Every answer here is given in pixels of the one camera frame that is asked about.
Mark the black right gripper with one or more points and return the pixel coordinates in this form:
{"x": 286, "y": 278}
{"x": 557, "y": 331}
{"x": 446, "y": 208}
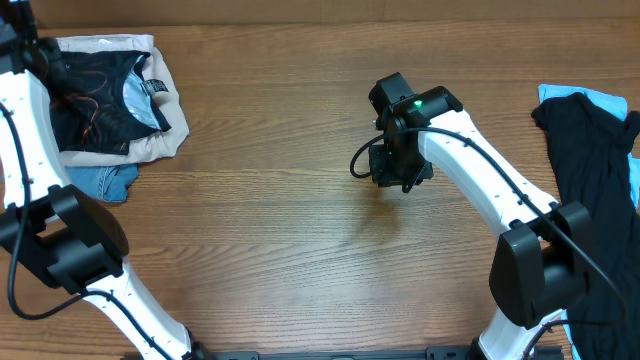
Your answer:
{"x": 383, "y": 176}

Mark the light blue shirt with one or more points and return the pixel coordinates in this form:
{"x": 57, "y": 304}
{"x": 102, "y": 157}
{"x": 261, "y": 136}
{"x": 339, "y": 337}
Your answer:
{"x": 595, "y": 97}

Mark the black printed cycling jersey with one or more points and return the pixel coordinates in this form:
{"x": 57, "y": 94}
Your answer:
{"x": 101, "y": 102}

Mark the folded beige pants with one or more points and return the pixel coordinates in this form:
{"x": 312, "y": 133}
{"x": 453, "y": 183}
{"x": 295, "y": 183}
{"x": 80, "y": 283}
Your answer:
{"x": 160, "y": 144}

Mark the plain black shirt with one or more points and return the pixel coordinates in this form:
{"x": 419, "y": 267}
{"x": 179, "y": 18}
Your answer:
{"x": 595, "y": 200}

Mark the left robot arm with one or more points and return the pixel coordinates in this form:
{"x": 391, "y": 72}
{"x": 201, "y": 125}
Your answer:
{"x": 50, "y": 227}

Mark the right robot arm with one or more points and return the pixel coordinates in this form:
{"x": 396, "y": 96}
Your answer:
{"x": 538, "y": 270}

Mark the folded blue jeans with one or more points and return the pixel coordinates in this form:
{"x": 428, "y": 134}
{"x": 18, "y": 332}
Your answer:
{"x": 108, "y": 184}

